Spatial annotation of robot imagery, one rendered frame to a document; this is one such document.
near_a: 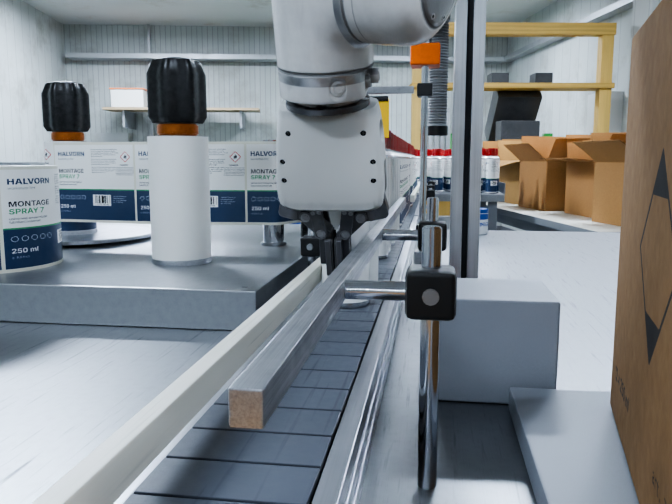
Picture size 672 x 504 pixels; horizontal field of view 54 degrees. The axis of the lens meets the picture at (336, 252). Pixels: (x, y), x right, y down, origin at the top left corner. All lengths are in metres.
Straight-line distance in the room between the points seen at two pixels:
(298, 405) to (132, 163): 0.88
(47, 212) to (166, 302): 0.28
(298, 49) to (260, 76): 8.87
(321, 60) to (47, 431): 0.36
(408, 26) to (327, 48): 0.08
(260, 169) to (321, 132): 0.60
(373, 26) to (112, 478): 0.36
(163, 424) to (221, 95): 9.14
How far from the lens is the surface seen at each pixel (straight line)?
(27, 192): 1.01
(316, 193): 0.61
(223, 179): 1.20
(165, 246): 0.99
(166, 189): 0.98
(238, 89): 9.43
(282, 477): 0.34
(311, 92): 0.56
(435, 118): 1.17
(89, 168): 1.31
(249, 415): 0.22
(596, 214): 2.89
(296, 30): 0.56
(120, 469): 0.30
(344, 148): 0.59
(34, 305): 0.91
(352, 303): 0.69
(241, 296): 0.80
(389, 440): 0.51
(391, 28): 0.51
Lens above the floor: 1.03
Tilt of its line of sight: 8 degrees down
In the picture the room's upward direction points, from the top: straight up
